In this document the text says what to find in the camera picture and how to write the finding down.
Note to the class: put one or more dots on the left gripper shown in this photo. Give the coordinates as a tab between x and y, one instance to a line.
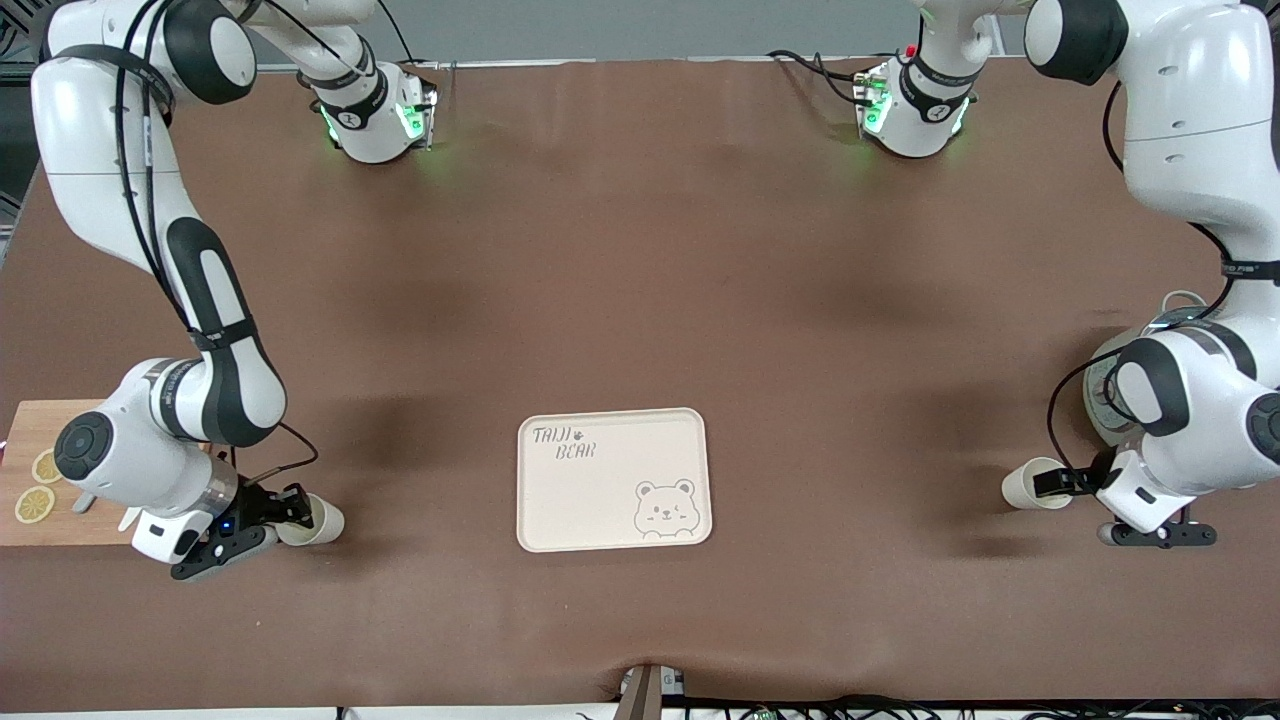
1088	478

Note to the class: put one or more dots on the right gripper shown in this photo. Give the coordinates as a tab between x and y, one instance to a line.
257	504

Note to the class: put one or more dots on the white paper-like cup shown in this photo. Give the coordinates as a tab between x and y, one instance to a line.
325	522
1018	488

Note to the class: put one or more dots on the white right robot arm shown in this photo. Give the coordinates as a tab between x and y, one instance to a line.
90	160

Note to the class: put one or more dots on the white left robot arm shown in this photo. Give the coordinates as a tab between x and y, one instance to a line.
1200	120

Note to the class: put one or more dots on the white plastic knife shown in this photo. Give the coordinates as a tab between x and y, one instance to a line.
130	520

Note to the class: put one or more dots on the glass pot lid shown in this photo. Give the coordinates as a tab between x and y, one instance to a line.
1175	320

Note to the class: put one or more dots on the grey plastic knife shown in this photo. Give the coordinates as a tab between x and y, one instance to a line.
84	502

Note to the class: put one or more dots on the yellow lemon slice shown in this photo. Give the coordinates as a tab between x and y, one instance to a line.
35	504
43	468

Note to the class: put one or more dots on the bamboo cutting board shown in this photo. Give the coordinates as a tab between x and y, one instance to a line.
30	425

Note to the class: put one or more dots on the beige bear print tray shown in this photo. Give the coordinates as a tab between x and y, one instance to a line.
610	480

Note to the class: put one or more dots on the brown table mat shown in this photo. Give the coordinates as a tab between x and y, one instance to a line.
640	250

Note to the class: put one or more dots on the grey camera stand post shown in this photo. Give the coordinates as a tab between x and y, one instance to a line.
640	695

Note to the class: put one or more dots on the aluminium frame profile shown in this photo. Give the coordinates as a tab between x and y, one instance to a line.
15	70

